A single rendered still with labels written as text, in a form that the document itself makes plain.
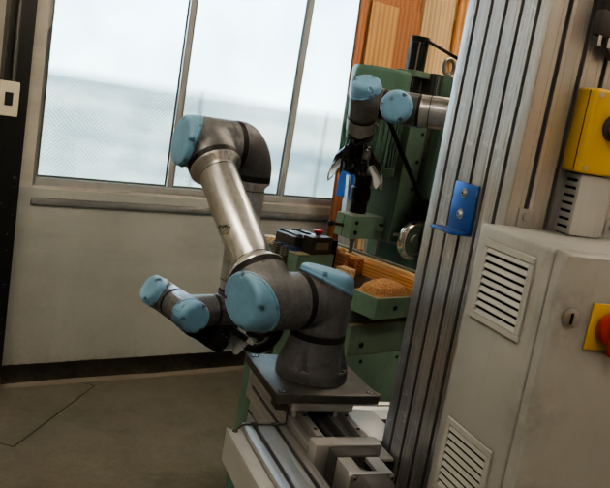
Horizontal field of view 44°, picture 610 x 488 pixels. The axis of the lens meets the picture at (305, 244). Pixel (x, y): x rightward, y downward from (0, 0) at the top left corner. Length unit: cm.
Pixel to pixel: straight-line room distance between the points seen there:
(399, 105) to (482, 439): 82
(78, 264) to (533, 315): 254
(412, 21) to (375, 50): 31
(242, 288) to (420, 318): 34
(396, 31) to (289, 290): 264
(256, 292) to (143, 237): 209
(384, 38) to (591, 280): 290
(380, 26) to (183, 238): 141
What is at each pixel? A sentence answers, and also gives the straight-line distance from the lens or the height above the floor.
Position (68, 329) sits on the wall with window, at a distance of 348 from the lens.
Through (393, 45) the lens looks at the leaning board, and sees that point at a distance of 393.
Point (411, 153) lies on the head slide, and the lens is 232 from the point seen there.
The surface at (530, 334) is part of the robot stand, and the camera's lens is 113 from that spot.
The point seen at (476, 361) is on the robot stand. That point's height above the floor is 102.
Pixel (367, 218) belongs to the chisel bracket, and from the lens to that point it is 229.
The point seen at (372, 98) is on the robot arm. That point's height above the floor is 141.
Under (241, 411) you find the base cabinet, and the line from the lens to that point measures 252.
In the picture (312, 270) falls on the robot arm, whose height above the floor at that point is 105.
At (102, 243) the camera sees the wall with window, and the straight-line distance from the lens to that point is 341.
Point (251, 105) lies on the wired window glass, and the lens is 370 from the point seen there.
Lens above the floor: 137
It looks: 10 degrees down
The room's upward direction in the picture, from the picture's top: 10 degrees clockwise
